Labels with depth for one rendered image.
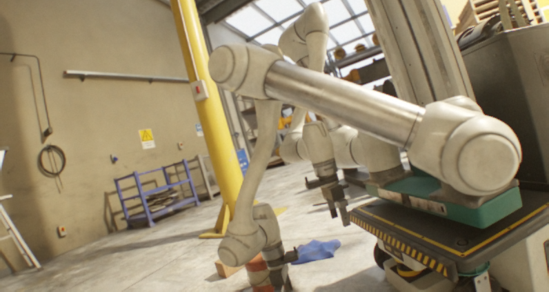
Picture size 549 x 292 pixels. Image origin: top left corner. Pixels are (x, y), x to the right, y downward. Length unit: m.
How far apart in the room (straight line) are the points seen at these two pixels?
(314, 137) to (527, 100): 0.71
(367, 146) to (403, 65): 0.37
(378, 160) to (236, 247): 0.67
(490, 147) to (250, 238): 0.66
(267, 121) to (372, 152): 0.49
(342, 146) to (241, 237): 0.66
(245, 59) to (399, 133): 0.40
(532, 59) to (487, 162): 0.62
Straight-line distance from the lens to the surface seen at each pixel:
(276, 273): 1.03
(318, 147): 0.98
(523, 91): 1.03
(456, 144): 0.54
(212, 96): 2.82
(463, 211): 0.82
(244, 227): 0.85
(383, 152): 1.16
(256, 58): 0.69
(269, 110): 0.88
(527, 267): 0.96
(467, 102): 0.79
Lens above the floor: 0.71
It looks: 2 degrees up
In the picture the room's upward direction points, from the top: 17 degrees counter-clockwise
